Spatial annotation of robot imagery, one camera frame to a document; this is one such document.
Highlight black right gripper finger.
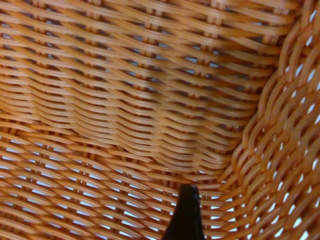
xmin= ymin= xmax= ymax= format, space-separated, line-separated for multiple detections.
xmin=161 ymin=184 xmax=205 ymax=240

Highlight orange woven wicker basket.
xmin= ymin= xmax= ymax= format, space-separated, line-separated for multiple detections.
xmin=0 ymin=0 xmax=320 ymax=240

